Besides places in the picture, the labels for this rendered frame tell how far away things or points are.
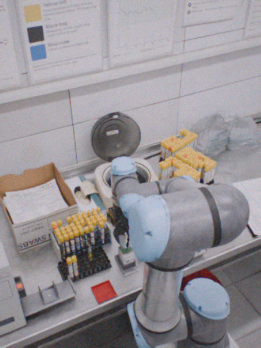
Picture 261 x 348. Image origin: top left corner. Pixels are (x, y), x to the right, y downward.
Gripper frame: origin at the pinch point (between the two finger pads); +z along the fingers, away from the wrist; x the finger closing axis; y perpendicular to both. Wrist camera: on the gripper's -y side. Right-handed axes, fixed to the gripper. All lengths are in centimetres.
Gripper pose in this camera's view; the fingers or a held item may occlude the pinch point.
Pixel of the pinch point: (126, 247)
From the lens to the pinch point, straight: 143.2
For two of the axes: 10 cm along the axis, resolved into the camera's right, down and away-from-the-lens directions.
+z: 0.0, 7.8, 6.3
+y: -4.1, -5.7, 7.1
